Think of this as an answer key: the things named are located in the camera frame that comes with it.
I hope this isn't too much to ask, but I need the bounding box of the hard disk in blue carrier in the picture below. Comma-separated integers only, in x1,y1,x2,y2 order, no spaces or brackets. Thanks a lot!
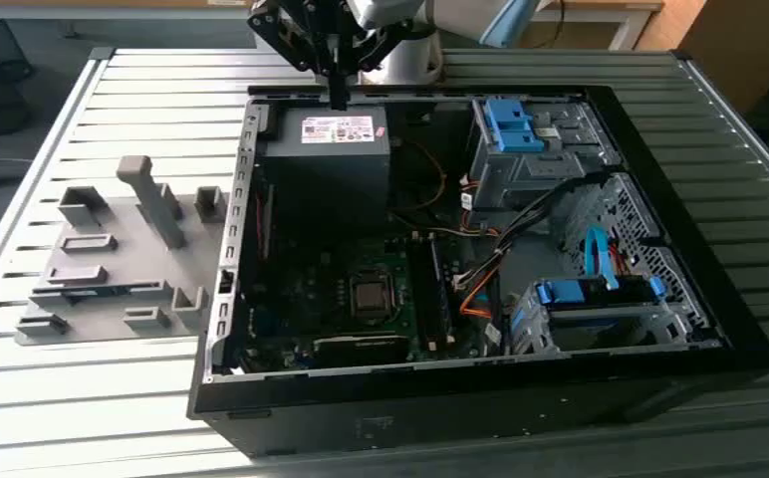
534,276,665,313

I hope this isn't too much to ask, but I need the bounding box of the black graphics card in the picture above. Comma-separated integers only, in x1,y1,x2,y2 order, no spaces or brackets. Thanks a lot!
310,334,413,367

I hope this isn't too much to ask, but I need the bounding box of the light blue wire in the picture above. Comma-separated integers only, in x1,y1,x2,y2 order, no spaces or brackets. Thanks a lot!
582,226,620,290

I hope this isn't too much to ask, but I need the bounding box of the thin yellow wire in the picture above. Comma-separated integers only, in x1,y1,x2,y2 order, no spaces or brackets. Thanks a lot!
388,138,450,216

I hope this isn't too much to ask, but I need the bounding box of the dark grey power supply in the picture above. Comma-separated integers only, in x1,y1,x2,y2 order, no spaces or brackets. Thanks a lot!
261,105,393,235

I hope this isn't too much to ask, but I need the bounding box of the silver CPU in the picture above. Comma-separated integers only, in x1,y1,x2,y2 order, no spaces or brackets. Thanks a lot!
356,281,392,313

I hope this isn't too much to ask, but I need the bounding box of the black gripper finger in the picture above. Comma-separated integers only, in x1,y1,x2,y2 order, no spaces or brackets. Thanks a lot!
340,24,404,112
245,2,341,109

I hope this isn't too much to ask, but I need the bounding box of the tan wooden panel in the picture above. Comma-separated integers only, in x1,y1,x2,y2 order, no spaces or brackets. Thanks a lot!
636,0,709,51

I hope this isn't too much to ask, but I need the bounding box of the tall blue disk carrier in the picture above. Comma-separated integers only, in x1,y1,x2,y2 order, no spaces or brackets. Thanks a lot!
482,99,546,153

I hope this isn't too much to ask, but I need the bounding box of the grey metal drive cage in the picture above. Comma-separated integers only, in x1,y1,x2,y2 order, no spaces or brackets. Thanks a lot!
468,98,625,213

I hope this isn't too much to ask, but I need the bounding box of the orange flat wire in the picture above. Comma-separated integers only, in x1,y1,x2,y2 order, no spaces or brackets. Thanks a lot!
458,286,494,320

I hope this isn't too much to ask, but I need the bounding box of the black RAM slot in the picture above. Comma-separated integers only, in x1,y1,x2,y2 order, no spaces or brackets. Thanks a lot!
405,231,434,353

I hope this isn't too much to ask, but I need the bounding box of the black wire bundle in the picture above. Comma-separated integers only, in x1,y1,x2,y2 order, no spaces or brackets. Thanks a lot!
454,171,609,295

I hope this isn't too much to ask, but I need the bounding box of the green motherboard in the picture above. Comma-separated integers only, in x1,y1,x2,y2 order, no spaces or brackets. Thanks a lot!
241,231,493,372

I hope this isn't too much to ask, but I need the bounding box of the CPU socket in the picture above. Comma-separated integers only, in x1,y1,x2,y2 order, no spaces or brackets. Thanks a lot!
346,268,404,325

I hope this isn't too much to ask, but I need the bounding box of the white power supply label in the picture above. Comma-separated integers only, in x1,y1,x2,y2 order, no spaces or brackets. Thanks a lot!
300,115,386,145

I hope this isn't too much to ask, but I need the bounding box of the black PC case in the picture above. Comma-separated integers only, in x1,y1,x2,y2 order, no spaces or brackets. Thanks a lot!
186,84,769,458

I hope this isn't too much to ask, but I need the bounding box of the grey metal disk bay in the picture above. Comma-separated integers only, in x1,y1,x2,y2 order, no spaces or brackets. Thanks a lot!
504,276,722,356

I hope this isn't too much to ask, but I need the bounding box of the white frame desk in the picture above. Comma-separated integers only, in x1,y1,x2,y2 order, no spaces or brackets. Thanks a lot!
528,0,665,51

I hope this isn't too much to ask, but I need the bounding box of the coloured power wire bundle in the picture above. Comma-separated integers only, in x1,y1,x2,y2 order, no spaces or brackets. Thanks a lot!
424,226,501,239

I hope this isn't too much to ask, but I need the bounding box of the blue RAM stick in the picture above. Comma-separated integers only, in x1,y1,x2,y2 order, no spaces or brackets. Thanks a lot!
33,284,161,300

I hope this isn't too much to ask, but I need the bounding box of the grey parts rack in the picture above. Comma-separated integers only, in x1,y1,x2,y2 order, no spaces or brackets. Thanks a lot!
13,154,230,348

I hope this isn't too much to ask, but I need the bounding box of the brown wooden cabinet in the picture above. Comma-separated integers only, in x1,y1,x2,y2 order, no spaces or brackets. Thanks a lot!
680,0,769,116

